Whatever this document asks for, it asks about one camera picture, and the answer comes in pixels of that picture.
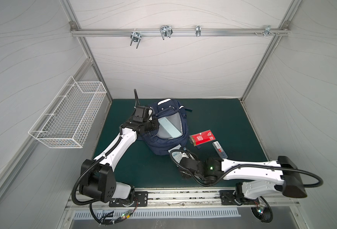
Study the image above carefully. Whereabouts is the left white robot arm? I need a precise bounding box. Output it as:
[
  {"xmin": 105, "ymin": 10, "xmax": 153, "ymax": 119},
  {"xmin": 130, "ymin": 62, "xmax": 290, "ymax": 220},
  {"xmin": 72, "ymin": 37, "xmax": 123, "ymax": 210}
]
[{"xmin": 71, "ymin": 105, "xmax": 159, "ymax": 206}]

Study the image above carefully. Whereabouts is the white slotted cable duct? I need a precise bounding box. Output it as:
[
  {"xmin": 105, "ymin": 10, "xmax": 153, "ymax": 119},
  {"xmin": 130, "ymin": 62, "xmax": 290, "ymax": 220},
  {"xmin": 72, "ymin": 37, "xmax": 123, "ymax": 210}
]
[{"xmin": 73, "ymin": 208, "xmax": 241, "ymax": 220}]

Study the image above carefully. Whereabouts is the navy blue backpack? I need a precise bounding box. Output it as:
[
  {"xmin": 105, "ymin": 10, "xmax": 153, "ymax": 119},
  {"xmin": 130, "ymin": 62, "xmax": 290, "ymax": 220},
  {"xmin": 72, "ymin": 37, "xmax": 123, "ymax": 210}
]
[{"xmin": 138, "ymin": 98, "xmax": 189, "ymax": 156}]

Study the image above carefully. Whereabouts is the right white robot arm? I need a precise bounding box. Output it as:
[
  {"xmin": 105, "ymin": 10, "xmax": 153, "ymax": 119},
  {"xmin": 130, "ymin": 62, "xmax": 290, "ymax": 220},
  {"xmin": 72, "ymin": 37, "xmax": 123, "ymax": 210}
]
[{"xmin": 173, "ymin": 156, "xmax": 323, "ymax": 199}]

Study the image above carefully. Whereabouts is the metal bracket with screws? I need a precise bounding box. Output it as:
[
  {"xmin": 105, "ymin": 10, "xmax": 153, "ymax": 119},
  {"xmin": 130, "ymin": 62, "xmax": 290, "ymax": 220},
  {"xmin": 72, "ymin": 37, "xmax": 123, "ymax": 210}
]
[{"xmin": 254, "ymin": 25, "xmax": 280, "ymax": 37}]

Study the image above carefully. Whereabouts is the left black cable bundle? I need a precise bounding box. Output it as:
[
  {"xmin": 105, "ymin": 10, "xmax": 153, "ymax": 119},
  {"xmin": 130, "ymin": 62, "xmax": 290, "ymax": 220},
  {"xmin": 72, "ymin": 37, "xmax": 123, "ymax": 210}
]
[{"xmin": 89, "ymin": 197, "xmax": 139, "ymax": 226}]

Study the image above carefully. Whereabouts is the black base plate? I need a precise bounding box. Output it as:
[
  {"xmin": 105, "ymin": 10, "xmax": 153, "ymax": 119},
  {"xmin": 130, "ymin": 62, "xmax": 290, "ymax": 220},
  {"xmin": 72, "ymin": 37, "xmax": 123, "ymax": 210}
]
[
  {"xmin": 220, "ymin": 190, "xmax": 259, "ymax": 206},
  {"xmin": 109, "ymin": 191, "xmax": 148, "ymax": 208}
]

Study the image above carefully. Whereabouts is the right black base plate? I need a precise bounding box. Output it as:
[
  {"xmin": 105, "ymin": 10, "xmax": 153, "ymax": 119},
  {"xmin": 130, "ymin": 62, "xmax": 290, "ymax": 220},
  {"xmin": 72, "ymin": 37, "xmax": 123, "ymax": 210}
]
[{"xmin": 220, "ymin": 190, "xmax": 259, "ymax": 206}]

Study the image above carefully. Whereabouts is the aluminium cross bar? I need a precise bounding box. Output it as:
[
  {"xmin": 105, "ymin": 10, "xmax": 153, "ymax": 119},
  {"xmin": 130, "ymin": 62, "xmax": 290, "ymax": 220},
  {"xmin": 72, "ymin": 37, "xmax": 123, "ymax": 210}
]
[{"xmin": 71, "ymin": 27, "xmax": 291, "ymax": 37}]

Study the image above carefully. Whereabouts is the right black cable coil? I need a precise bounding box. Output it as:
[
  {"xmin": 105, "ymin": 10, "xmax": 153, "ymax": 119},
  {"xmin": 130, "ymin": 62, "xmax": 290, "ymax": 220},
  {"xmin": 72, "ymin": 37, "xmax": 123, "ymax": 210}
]
[{"xmin": 250, "ymin": 196, "xmax": 274, "ymax": 223}]

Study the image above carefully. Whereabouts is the red booklet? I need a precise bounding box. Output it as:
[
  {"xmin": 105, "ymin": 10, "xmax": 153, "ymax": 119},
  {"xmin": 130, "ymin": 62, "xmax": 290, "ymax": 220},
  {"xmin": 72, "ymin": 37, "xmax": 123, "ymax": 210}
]
[{"xmin": 189, "ymin": 130, "xmax": 216, "ymax": 147}]

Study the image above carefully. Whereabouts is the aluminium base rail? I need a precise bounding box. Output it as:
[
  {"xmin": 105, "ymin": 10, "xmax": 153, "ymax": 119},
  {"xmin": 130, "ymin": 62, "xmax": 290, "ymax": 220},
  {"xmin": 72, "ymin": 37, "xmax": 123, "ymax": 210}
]
[{"xmin": 65, "ymin": 187, "xmax": 300, "ymax": 210}]

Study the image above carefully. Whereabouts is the white wire basket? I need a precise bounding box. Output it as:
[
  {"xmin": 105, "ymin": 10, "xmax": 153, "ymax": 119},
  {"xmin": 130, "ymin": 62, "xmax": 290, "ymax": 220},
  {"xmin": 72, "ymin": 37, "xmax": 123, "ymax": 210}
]
[{"xmin": 28, "ymin": 76, "xmax": 106, "ymax": 149}]

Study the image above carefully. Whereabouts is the light green calculator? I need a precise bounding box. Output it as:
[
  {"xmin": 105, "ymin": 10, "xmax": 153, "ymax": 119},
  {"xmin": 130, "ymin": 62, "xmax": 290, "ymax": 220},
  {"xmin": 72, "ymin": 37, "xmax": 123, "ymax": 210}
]
[{"xmin": 168, "ymin": 149, "xmax": 190, "ymax": 165}]

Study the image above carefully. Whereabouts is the light green pencil case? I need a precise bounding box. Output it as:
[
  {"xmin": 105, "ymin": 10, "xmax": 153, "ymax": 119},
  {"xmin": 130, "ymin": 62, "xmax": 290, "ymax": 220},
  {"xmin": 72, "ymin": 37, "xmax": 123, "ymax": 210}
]
[{"xmin": 158, "ymin": 117, "xmax": 182, "ymax": 138}]

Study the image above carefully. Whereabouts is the small metal hook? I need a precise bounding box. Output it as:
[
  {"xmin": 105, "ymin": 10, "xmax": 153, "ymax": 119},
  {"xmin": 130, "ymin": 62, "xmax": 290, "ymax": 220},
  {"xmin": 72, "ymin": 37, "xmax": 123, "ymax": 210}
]
[{"xmin": 196, "ymin": 25, "xmax": 201, "ymax": 37}]

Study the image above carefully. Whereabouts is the metal double hook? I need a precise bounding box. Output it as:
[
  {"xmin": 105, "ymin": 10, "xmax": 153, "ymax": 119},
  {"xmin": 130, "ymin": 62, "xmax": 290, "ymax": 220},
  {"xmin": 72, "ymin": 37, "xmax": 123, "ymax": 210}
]
[{"xmin": 159, "ymin": 25, "xmax": 173, "ymax": 40}]

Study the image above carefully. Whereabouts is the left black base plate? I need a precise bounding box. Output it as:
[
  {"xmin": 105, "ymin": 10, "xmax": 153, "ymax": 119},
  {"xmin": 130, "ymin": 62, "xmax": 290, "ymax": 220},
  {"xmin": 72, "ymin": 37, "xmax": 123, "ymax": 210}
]
[{"xmin": 109, "ymin": 191, "xmax": 148, "ymax": 208}]

